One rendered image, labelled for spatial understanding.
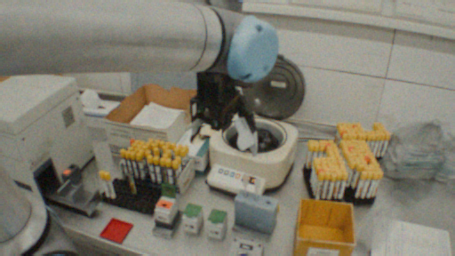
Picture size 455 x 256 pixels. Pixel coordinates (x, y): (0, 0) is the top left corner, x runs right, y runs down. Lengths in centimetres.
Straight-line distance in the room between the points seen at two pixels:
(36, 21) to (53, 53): 3
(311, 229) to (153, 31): 70
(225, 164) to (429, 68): 74
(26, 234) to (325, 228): 69
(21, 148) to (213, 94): 56
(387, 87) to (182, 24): 95
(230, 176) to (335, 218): 32
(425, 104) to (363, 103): 22
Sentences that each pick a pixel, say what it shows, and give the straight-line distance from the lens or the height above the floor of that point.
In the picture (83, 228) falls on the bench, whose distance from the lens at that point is 96.
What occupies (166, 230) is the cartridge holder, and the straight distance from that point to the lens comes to 87.
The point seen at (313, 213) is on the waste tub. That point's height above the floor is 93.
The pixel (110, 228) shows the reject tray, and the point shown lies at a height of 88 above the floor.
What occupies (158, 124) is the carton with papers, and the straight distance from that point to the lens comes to 119.
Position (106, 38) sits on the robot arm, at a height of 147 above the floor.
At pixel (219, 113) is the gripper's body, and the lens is 59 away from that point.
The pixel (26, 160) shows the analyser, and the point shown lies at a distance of 97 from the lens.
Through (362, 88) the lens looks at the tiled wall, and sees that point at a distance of 118.
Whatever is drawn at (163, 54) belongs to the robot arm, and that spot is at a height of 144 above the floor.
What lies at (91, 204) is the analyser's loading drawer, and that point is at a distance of 95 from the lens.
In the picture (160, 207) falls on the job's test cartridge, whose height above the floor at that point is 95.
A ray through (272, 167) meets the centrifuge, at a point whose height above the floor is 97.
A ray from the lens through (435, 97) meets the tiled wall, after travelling 124.
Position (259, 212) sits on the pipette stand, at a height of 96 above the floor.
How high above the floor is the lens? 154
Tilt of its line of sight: 32 degrees down
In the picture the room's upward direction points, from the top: straight up
